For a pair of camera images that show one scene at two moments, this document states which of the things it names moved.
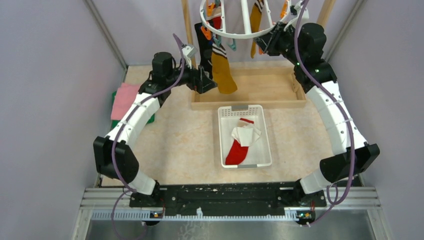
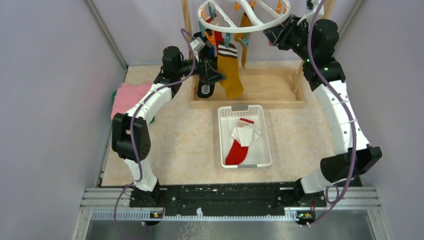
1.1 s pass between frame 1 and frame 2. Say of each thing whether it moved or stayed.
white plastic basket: stayed
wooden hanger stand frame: stayed
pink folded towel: stayed
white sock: stayed
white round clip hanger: moved
